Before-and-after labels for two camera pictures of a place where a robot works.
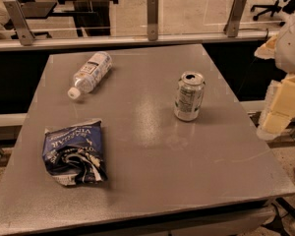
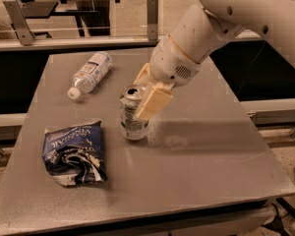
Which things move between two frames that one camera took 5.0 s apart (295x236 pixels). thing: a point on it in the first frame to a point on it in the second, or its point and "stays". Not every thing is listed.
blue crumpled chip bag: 73,152 stays
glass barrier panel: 30,15 stays
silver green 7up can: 189,94 to 130,99
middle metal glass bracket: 152,18 stays
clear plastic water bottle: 89,75 stays
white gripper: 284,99 to 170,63
